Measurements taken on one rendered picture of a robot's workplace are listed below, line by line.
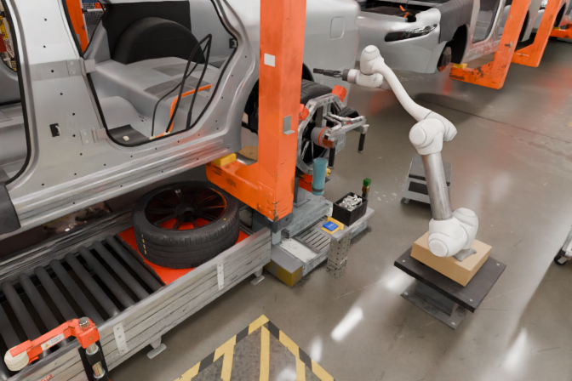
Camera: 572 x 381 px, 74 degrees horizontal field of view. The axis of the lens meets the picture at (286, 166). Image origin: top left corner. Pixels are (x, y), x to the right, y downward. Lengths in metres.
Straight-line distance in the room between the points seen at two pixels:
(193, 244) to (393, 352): 1.28
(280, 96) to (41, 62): 1.05
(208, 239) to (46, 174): 0.88
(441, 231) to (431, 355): 0.71
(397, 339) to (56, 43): 2.30
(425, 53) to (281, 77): 3.25
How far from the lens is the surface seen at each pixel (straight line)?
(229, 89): 2.45
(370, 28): 5.01
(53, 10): 1.95
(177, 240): 2.27
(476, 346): 2.68
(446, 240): 2.24
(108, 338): 2.11
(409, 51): 4.93
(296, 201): 2.99
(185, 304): 2.29
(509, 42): 5.76
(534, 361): 2.78
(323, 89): 2.64
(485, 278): 2.65
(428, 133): 2.11
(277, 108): 1.98
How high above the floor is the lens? 1.92
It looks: 29 degrees down
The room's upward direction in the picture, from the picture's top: 3 degrees clockwise
